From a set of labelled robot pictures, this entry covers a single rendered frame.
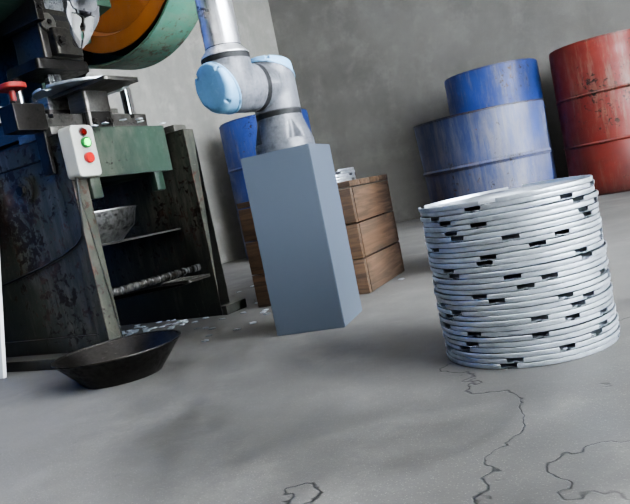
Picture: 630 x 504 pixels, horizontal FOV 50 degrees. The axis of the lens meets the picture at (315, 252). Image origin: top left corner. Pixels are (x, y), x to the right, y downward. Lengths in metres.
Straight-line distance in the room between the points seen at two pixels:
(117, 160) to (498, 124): 1.13
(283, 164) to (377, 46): 3.72
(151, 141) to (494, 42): 3.23
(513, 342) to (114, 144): 1.39
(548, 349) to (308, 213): 0.73
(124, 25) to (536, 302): 1.94
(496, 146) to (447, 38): 3.04
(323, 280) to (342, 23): 3.97
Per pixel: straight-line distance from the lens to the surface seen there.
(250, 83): 1.61
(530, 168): 2.14
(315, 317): 1.65
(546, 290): 1.08
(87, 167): 1.87
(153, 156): 2.20
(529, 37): 4.93
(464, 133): 2.10
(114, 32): 2.66
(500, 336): 1.13
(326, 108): 5.46
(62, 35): 2.27
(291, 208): 1.63
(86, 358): 1.76
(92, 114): 2.16
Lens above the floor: 0.33
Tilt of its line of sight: 5 degrees down
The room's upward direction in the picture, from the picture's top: 11 degrees counter-clockwise
